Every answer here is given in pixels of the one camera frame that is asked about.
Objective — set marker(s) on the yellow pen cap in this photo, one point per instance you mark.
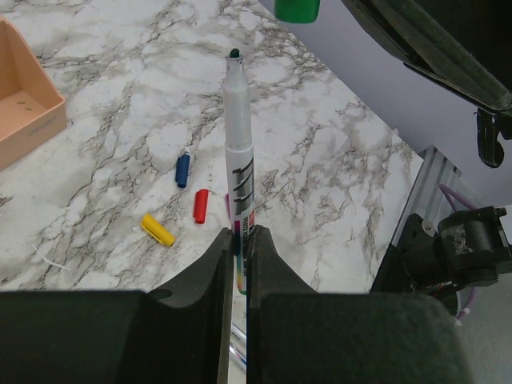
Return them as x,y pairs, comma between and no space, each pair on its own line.
156,230

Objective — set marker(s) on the red pen cap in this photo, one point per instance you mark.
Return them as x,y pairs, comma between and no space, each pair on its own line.
200,206

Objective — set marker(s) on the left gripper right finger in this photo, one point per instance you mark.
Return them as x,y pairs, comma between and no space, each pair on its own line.
267,273

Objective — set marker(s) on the red whiteboard marker pen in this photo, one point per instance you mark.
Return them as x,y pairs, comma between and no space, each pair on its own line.
238,346

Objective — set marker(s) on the peach desk organizer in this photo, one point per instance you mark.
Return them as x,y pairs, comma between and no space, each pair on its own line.
32,109

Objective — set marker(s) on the aluminium frame rail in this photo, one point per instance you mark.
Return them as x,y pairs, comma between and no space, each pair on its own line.
426,198

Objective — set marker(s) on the green whiteboard marker pen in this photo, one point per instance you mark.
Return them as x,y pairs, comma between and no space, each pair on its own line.
239,155

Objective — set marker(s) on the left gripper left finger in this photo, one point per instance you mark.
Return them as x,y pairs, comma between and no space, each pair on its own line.
197,335

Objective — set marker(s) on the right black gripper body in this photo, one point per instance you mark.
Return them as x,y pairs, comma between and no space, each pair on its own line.
462,46

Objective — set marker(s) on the green pen cap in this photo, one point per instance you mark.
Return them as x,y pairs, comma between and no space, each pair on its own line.
297,11

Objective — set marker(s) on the blue pen cap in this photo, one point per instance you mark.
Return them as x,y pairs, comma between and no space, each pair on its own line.
182,169

